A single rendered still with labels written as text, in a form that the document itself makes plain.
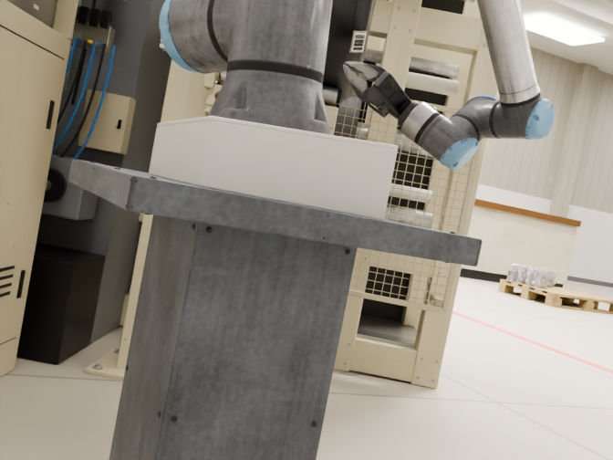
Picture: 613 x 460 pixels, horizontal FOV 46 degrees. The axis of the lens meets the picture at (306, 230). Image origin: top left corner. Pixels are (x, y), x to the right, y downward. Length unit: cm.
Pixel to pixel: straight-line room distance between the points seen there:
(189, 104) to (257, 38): 107
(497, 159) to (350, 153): 1124
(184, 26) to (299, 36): 24
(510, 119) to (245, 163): 89
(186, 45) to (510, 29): 72
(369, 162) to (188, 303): 32
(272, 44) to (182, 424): 55
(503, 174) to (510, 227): 328
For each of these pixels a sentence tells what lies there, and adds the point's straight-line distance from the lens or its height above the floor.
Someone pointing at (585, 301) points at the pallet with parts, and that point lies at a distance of 780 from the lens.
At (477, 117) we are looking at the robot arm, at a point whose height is 87.
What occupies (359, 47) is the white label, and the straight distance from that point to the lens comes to 200.
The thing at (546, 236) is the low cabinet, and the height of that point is 66.
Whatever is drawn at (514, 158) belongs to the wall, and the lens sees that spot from 1248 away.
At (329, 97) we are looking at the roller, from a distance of 204.
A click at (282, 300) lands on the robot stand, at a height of 46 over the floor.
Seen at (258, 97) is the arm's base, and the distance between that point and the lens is 107.
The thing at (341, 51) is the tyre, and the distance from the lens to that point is 199.
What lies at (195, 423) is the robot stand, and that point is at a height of 28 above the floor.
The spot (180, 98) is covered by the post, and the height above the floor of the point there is 82.
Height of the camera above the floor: 62
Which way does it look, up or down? 3 degrees down
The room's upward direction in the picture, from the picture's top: 11 degrees clockwise
